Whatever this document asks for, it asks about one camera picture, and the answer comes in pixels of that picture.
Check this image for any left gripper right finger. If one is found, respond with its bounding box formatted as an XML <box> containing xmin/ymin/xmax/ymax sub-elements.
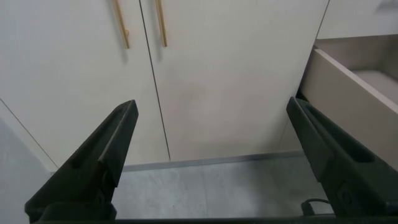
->
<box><xmin>285</xmin><ymin>96</ymin><xmax>398</xmax><ymax>218</ymax></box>

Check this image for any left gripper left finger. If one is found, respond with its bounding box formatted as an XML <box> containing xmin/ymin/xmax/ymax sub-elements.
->
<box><xmin>24</xmin><ymin>99</ymin><xmax>139</xmax><ymax>223</ymax></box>

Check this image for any open beige drawer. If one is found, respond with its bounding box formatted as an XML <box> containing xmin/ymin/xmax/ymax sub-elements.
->
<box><xmin>295</xmin><ymin>34</ymin><xmax>398</xmax><ymax>171</ymax></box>

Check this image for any white kitchen cabinet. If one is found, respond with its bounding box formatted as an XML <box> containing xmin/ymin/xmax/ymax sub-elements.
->
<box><xmin>0</xmin><ymin>0</ymin><xmax>398</xmax><ymax>174</ymax></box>

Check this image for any black cable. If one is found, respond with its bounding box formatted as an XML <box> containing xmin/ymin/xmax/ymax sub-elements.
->
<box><xmin>300</xmin><ymin>198</ymin><xmax>331</xmax><ymax>217</ymax></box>

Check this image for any cream cabinet door gold handle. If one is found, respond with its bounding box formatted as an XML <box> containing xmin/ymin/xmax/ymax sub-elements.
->
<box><xmin>0</xmin><ymin>0</ymin><xmax>171</xmax><ymax>173</ymax></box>
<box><xmin>139</xmin><ymin>0</ymin><xmax>330</xmax><ymax>162</ymax></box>

